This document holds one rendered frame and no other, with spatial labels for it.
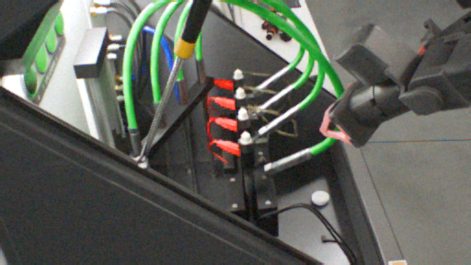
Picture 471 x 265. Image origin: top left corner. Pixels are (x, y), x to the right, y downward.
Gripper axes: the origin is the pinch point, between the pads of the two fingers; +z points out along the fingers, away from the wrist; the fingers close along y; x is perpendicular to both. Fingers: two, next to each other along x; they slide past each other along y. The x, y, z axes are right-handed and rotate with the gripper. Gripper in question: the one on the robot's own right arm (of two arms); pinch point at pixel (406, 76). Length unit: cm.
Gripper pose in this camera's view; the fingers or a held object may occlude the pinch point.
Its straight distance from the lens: 103.5
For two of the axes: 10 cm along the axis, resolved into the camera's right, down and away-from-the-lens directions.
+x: -1.9, 5.7, -8.0
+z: -6.7, 5.2, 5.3
